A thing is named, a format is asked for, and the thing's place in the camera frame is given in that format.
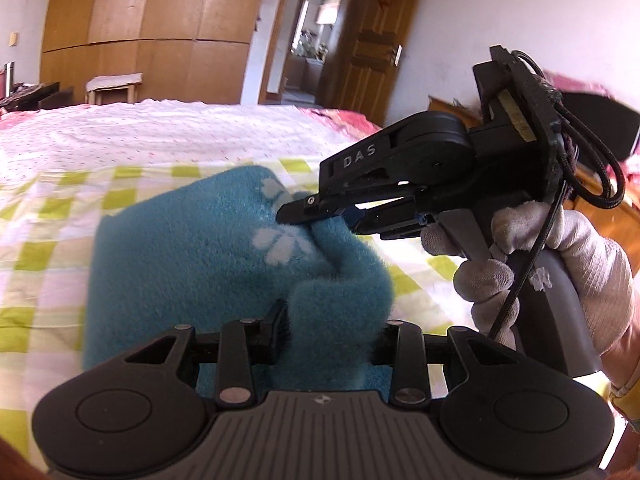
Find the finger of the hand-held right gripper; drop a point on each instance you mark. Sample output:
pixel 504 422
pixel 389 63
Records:
pixel 395 220
pixel 360 160

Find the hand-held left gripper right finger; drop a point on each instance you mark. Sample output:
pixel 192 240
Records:
pixel 407 345

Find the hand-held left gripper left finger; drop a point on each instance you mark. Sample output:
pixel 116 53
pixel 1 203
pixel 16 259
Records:
pixel 275 321

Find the blue sweater with white flowers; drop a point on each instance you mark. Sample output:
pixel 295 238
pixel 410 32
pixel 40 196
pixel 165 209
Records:
pixel 190 260

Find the person's right forearm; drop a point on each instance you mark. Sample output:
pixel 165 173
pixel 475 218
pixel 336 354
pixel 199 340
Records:
pixel 625 375

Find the person's right hand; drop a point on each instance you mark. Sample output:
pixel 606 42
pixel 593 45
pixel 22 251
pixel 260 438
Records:
pixel 595 270

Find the wooden television cabinet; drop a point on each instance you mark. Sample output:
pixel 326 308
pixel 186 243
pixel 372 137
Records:
pixel 450 110

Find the black box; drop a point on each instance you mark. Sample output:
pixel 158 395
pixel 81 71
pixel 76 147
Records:
pixel 605 120

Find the wooden door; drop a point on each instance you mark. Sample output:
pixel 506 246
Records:
pixel 375 60

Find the white dotted bed cover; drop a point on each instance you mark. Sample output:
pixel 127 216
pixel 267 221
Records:
pixel 150 135

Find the yellow checked bed sheet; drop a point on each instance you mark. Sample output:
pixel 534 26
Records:
pixel 45 260

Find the wooden wardrobe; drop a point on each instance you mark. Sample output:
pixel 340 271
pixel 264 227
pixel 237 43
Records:
pixel 150 25

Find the wooden stool with cushion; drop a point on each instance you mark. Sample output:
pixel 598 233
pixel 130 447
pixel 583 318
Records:
pixel 114 82

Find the dark low table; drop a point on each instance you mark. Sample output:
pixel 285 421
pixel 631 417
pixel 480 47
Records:
pixel 35 95

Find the silver thermos flask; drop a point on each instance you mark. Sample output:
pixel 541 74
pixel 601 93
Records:
pixel 7 80

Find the white wall switch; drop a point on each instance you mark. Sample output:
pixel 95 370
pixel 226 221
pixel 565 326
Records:
pixel 13 39

